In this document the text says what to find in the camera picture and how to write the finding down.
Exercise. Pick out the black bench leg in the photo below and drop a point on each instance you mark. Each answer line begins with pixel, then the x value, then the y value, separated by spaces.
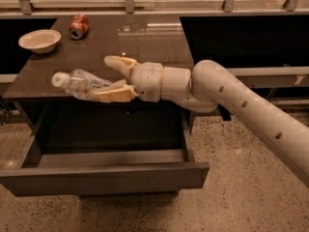
pixel 225 114

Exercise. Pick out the crushed red soda can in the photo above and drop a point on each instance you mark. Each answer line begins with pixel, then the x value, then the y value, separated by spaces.
pixel 79 26

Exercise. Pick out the clear plastic water bottle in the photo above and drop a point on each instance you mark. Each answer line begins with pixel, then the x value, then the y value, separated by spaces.
pixel 80 84

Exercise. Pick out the white paper bowl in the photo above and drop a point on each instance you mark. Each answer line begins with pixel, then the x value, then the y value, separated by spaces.
pixel 40 41

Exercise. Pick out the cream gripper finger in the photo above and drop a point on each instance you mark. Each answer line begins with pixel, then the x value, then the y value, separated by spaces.
pixel 124 65
pixel 117 92

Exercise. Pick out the open grey top drawer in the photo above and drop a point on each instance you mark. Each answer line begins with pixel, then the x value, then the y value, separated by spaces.
pixel 148 161

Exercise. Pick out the grey cabinet with glossy top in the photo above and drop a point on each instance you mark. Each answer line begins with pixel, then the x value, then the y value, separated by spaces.
pixel 108 35

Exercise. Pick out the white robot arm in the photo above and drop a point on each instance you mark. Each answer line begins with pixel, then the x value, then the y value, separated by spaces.
pixel 202 90

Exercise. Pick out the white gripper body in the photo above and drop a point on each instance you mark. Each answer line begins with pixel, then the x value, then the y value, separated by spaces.
pixel 147 80

